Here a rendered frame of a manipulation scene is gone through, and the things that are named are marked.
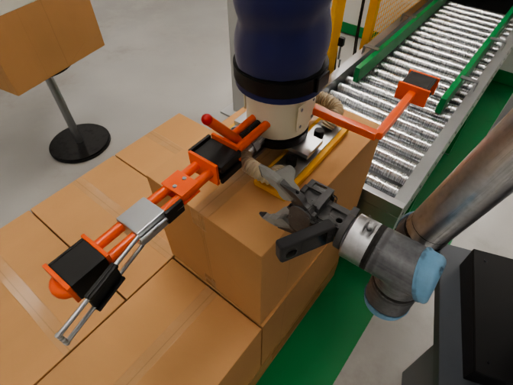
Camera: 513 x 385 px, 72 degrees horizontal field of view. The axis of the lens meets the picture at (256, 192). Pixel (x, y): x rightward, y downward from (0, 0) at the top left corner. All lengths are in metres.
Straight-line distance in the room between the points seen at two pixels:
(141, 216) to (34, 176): 1.98
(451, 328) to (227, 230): 0.60
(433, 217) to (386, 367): 1.14
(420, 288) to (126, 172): 1.28
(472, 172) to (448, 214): 0.10
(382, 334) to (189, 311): 0.96
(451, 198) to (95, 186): 1.32
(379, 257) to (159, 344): 0.75
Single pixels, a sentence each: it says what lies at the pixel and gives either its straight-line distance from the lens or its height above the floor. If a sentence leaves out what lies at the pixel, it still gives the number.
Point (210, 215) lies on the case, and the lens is 0.87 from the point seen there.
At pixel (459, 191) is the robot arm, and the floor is 1.20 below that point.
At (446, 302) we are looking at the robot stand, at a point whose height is 0.75.
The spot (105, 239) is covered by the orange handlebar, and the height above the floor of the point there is 1.08.
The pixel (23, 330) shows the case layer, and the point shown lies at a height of 0.54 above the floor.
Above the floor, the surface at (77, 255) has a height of 1.10.
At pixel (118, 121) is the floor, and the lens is 2.86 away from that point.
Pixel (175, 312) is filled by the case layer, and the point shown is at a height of 0.54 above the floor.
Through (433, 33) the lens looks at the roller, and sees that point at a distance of 2.90.
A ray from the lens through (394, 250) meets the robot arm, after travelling 0.64.
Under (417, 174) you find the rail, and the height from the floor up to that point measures 0.60.
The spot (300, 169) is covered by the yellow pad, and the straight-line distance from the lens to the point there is 0.94.
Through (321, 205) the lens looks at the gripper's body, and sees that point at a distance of 0.68.
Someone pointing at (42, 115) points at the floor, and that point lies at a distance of 3.17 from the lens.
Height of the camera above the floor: 1.63
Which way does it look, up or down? 49 degrees down
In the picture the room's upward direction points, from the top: straight up
